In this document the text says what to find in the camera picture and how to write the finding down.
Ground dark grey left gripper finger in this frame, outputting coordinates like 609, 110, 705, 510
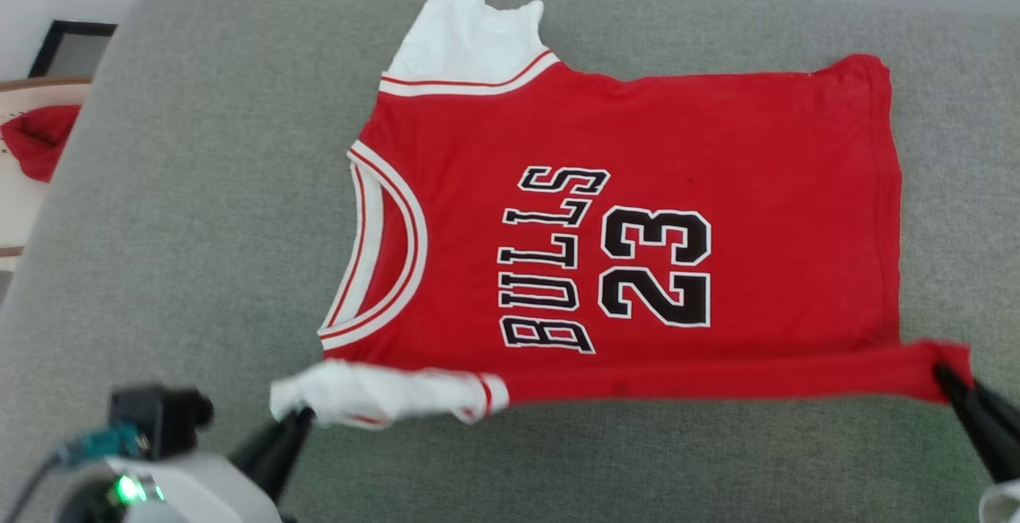
229, 407, 316, 501

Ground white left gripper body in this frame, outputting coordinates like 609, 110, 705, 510
56, 453, 284, 523

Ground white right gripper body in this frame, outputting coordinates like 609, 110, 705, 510
979, 481, 1020, 523

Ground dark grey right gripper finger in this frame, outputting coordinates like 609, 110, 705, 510
933, 364, 1020, 483

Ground red Bulls jersey white sleeves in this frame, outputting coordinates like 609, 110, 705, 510
269, 0, 975, 430

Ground grey fabric sofa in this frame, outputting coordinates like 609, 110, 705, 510
0, 0, 1020, 523

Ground cream perforated laundry basket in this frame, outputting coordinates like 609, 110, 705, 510
0, 77, 93, 272

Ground plain red cloth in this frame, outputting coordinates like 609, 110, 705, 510
0, 104, 83, 183

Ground black baseboard strip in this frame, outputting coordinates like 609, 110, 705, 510
29, 20, 119, 80

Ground left camera cable teal plug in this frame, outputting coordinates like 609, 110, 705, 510
0, 423, 150, 523

